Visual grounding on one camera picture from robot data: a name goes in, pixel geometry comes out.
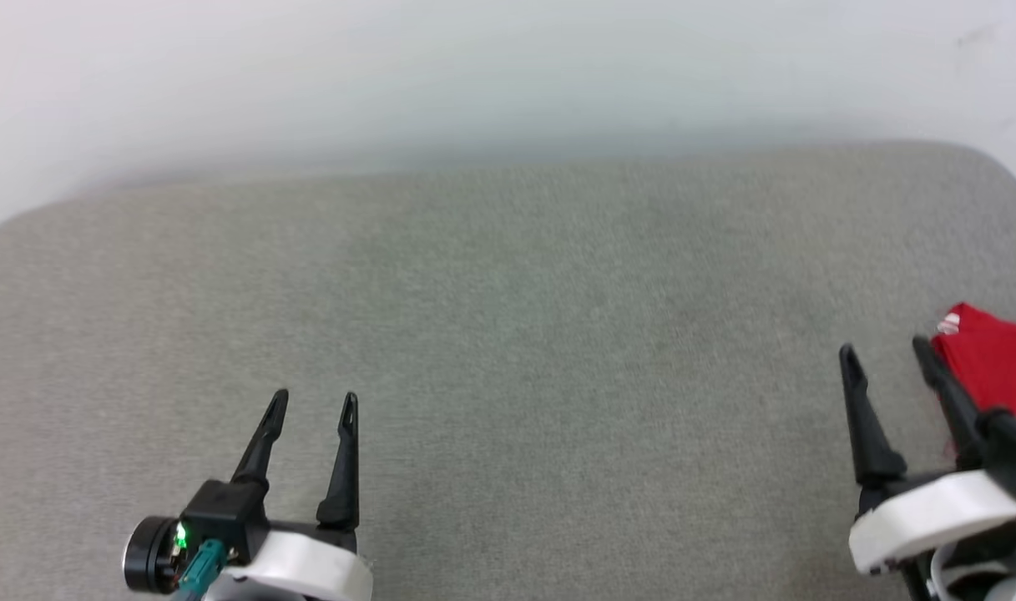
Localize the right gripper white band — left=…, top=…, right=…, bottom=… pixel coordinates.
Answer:
left=838, top=336, right=1016, bottom=577

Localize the red white sports jersey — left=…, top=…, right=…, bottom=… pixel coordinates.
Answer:
left=932, top=302, right=1016, bottom=460

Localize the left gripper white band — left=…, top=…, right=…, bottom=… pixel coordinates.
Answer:
left=203, top=388, right=375, bottom=601

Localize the teal cable connector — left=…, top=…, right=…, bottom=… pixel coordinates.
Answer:
left=172, top=538, right=227, bottom=601

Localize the grey fabric sofa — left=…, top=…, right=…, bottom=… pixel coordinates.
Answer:
left=0, top=140, right=1016, bottom=601

